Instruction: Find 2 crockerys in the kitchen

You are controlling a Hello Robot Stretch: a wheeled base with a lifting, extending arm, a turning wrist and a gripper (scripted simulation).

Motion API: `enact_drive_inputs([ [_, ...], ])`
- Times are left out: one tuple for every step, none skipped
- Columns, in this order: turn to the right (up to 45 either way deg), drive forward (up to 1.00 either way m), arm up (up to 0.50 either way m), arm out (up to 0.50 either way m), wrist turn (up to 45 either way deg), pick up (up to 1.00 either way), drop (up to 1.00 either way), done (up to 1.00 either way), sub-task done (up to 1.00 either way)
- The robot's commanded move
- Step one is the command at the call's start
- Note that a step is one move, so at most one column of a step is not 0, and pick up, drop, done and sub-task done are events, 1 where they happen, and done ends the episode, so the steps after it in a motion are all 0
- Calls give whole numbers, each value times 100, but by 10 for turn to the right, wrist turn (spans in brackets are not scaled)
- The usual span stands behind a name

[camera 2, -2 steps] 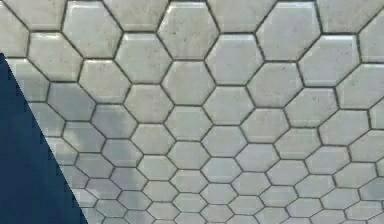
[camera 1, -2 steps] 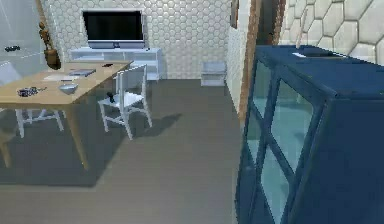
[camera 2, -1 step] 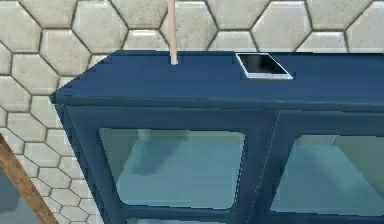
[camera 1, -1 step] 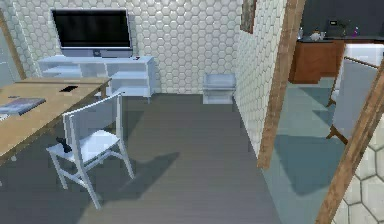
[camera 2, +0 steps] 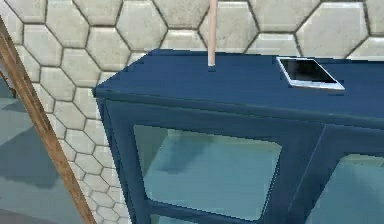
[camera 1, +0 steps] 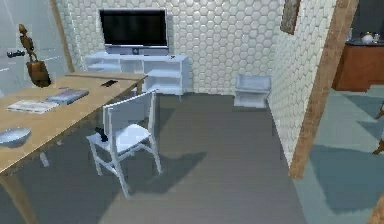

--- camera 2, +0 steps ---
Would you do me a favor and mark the dark blue glass-door cabinet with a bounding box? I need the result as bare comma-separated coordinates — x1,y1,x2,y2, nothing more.
92,49,384,224

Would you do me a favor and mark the pale pink thin rod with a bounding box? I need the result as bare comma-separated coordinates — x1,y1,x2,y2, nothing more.
207,0,218,67

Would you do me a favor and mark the brown wooden door frame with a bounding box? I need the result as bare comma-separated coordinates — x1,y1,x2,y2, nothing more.
0,15,98,224

